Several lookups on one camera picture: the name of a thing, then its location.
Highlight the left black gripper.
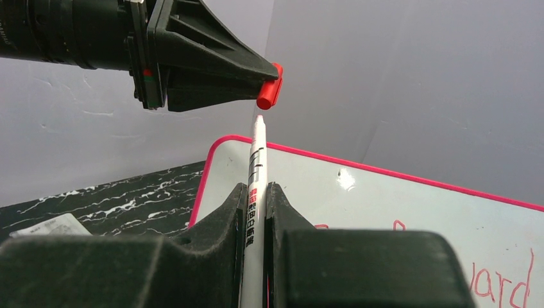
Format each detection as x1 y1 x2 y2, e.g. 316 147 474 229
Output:
123 1 278 112

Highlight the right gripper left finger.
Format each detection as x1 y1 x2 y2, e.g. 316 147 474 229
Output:
1 184 247 307

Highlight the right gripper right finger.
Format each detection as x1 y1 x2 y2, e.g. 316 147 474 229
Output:
265 183 475 307

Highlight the red-capped whiteboard marker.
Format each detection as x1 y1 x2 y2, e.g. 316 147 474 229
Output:
239 115 268 307

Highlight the red marker cap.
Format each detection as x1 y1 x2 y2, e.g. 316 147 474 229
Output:
256 63 284 110

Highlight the pink-framed whiteboard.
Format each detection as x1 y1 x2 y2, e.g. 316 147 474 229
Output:
187 134 544 308

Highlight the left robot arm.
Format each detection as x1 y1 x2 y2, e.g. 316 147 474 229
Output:
1 0 283 112

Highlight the white printed label card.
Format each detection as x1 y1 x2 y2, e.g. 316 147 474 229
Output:
10 213 92 238

